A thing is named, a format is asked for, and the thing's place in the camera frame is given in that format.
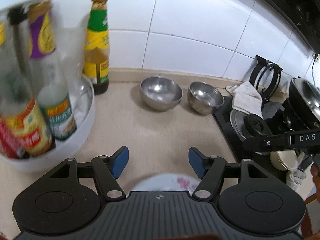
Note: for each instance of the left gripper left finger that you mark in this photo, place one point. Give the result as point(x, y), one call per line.
point(106, 172)

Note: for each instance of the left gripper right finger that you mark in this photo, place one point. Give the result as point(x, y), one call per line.
point(209, 170)

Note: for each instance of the floral white plate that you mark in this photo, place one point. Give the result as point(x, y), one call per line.
point(168, 182)

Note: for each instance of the steel bowl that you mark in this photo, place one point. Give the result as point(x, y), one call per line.
point(160, 93)
point(204, 99)

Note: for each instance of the cream ceramic pot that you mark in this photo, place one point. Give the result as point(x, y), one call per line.
point(286, 160)

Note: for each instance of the steel pot lid black knob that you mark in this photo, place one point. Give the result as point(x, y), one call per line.
point(248, 125)

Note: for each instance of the steel wok pan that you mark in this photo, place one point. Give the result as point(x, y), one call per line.
point(304, 100)

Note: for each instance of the white towel on stove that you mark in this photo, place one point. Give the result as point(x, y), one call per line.
point(246, 98)

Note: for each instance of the black induction cooktop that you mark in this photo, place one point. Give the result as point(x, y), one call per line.
point(280, 128)

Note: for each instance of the yellow label vinegar bottle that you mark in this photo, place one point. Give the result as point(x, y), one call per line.
point(25, 127)

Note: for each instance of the purple label fish sauce bottle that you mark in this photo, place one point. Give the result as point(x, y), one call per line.
point(49, 80)

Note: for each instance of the green yellow oyster sauce bottle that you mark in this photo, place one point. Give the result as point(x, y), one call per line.
point(97, 47)

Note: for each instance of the black cap slim bottle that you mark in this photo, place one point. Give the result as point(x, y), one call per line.
point(19, 29)

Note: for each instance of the white two-tier rotating rack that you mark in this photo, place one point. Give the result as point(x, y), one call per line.
point(82, 102)

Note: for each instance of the black wire pan rack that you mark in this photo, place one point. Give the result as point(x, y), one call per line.
point(266, 74)

